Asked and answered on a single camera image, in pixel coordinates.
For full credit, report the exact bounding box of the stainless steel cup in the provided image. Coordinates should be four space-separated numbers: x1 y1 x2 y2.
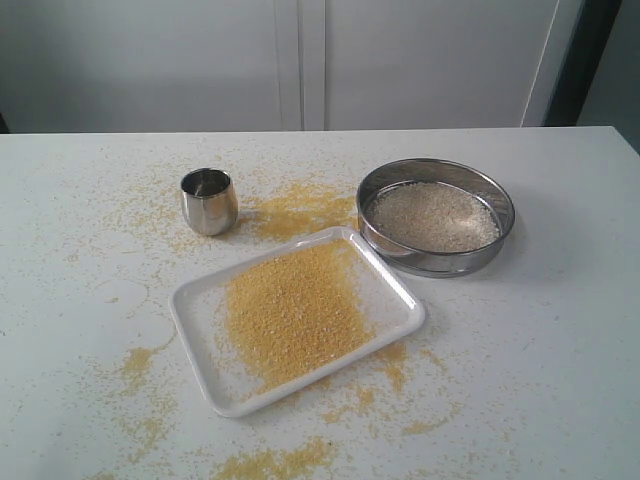
180 168 238 236

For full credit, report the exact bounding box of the round stainless steel sieve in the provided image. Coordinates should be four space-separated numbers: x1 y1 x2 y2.
356 158 516 278

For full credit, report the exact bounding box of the grain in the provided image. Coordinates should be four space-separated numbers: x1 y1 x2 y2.
368 183 500 253

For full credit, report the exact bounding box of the yellow millet pile on tray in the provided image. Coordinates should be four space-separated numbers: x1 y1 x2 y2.
225 239 373 394

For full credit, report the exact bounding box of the white plastic tray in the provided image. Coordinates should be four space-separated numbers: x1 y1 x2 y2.
169 227 426 418

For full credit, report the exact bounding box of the black vertical post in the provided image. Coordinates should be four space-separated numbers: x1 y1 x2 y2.
543 0 622 127

